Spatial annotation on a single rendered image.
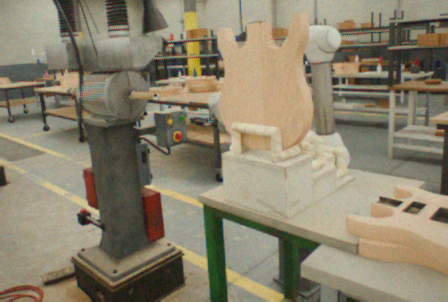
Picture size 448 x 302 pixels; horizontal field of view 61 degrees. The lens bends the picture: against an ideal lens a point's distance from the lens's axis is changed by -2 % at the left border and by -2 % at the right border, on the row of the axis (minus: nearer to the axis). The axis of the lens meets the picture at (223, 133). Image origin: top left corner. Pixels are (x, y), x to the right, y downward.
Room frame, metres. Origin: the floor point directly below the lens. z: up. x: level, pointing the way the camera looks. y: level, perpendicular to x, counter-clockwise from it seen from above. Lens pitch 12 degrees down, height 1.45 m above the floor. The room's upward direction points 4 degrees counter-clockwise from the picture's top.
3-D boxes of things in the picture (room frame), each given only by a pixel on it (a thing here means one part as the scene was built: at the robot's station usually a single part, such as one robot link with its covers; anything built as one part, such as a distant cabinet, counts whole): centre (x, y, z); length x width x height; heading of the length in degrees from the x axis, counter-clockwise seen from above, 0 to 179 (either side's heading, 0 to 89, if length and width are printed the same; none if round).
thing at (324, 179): (1.33, -0.24, 0.98); 0.27 x 0.16 x 0.09; 45
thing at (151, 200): (2.28, 0.54, 0.49); 0.25 x 0.12 x 0.37; 46
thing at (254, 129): (1.19, -0.10, 1.20); 0.20 x 0.03 x 0.03; 44
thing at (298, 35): (1.13, -0.22, 1.49); 0.07 x 0.04 x 0.10; 44
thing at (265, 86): (1.22, -0.13, 1.33); 0.35 x 0.04 x 0.40; 44
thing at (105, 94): (2.12, 0.60, 1.25); 0.41 x 0.27 x 0.26; 46
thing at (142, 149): (2.27, 0.54, 0.93); 0.15 x 0.10 x 0.55; 46
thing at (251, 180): (1.22, -0.13, 1.02); 0.27 x 0.15 x 0.17; 45
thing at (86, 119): (2.16, 0.65, 1.11); 0.36 x 0.24 x 0.04; 46
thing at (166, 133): (2.23, 0.37, 0.99); 0.24 x 0.21 x 0.26; 46
